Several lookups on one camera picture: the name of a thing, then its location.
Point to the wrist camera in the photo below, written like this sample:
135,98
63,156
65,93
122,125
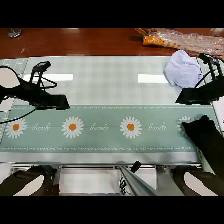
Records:
208,63
40,68

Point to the light blue shirt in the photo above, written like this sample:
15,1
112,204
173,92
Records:
182,70

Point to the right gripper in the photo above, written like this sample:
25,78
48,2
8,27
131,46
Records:
193,96

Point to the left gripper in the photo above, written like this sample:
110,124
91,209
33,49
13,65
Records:
55,101

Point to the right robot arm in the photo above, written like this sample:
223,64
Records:
213,90

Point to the silver frame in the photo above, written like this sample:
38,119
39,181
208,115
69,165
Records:
133,181

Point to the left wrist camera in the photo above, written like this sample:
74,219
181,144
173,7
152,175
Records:
40,68

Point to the clear plastic bag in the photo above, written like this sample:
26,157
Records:
186,40

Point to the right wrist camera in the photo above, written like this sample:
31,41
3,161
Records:
208,63

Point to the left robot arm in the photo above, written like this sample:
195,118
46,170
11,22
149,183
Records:
20,91

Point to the black garment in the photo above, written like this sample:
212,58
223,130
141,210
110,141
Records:
208,140

